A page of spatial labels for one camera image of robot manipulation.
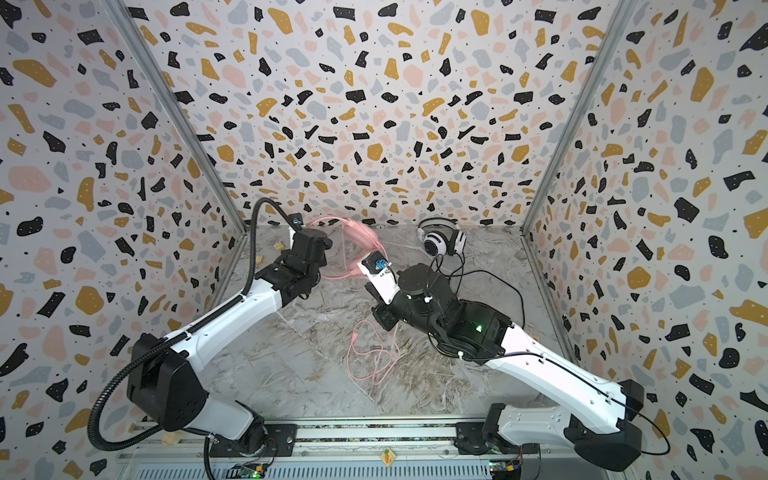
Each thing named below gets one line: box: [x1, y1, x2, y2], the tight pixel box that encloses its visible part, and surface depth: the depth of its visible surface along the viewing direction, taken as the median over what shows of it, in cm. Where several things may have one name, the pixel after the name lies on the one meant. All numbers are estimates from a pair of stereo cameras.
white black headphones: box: [417, 217, 467, 257], surface depth 111 cm
